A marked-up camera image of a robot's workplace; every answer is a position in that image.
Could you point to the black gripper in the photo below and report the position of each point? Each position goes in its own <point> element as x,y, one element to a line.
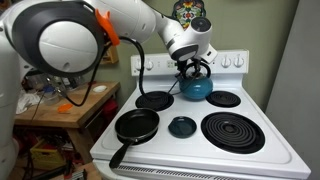
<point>196,63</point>

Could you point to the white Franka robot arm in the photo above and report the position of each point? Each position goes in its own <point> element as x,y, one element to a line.
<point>66,43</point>

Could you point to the white stove knob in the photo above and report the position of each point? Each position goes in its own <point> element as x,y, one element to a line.
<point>226,62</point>
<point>238,61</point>
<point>137,66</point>
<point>149,64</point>

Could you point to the small dark blue dish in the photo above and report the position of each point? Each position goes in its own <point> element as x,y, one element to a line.
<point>182,127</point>

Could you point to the black frying pan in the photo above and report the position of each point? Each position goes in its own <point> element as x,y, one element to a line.
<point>137,124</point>

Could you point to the white electric stove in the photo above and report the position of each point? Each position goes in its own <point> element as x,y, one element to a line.
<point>200,156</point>

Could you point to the wooden spice rack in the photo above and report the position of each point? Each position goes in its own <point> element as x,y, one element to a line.
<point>111,56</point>

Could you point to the red container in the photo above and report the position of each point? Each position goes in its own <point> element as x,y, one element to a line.
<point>110,110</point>

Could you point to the small white dish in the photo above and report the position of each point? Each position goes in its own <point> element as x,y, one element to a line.
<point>100,89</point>

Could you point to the wooden butcher block table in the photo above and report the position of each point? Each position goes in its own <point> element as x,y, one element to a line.
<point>80,115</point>

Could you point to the white labelled jar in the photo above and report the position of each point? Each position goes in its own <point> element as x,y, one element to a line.
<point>67,82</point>

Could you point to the small orange object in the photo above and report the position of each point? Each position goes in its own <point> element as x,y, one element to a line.
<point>65,108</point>

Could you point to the glass jar with blue lid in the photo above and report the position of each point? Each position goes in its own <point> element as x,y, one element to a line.
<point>50,96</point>

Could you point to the white crumpled cloth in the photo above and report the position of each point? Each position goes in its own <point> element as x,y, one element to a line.
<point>28,101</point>

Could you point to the yellow plastic crate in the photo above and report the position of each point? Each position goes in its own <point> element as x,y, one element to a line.
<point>46,156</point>

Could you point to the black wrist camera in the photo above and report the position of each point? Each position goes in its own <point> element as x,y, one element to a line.
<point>181,68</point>

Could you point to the colourful decorative wall plate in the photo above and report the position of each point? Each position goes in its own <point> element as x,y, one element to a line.
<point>186,10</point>

